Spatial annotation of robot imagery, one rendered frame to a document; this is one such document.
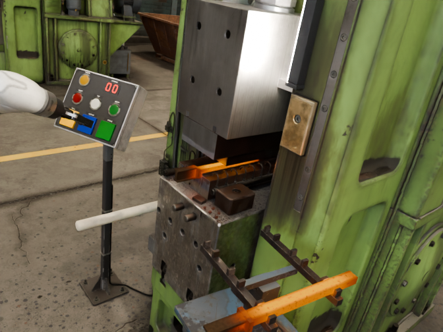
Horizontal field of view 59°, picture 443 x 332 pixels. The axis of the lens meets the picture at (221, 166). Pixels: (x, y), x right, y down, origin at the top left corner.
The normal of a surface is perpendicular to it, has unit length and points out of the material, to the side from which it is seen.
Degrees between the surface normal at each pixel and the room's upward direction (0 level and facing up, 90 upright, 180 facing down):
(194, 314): 0
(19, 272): 0
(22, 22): 90
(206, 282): 90
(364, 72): 90
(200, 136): 90
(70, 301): 0
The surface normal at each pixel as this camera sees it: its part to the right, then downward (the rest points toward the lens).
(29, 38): 0.56, 0.43
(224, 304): 0.14, -0.90
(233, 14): -0.76, 0.16
